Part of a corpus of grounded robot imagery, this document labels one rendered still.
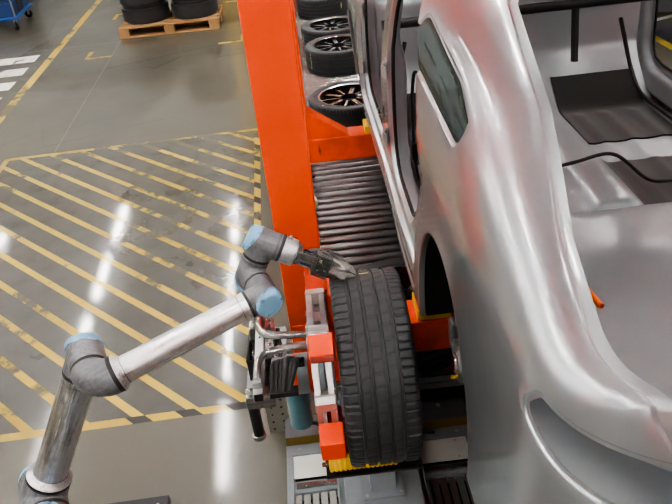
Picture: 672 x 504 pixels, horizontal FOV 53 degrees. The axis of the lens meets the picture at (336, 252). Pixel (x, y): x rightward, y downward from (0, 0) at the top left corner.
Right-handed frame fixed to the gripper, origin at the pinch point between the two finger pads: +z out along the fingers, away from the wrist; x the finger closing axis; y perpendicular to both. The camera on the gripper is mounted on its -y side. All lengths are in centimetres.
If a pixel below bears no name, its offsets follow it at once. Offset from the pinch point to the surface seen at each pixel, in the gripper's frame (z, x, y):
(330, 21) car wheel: -24, 99, -586
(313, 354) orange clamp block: -6.7, -19.2, 30.0
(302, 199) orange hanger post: -22.3, 12.0, -25.0
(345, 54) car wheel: -2, 71, -461
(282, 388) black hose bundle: -10.4, -35.7, 24.3
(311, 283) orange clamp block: -9.7, -12.0, -11.1
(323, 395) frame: 1.5, -31.6, 28.1
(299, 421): 7, -67, -16
